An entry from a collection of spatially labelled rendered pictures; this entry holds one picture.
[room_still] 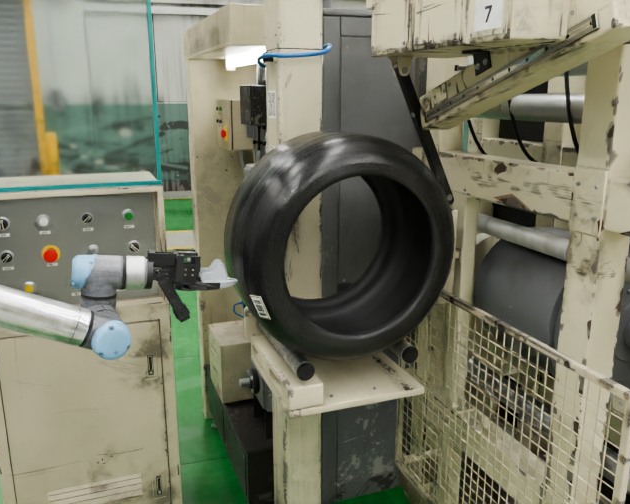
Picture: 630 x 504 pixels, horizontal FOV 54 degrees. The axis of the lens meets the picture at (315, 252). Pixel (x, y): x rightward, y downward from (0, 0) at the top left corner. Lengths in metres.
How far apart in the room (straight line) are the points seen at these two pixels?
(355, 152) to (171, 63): 9.05
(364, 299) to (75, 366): 0.92
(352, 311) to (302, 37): 0.76
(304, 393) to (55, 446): 0.96
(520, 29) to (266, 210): 0.62
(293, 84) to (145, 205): 0.61
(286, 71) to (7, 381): 1.23
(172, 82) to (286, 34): 8.67
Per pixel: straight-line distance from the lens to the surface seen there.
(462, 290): 2.00
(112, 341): 1.27
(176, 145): 10.30
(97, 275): 1.38
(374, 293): 1.77
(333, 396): 1.58
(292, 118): 1.71
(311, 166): 1.35
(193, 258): 1.40
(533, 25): 1.30
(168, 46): 10.37
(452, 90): 1.66
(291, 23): 1.72
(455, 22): 1.42
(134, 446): 2.20
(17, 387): 2.09
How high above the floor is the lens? 1.54
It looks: 14 degrees down
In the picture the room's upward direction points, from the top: straight up
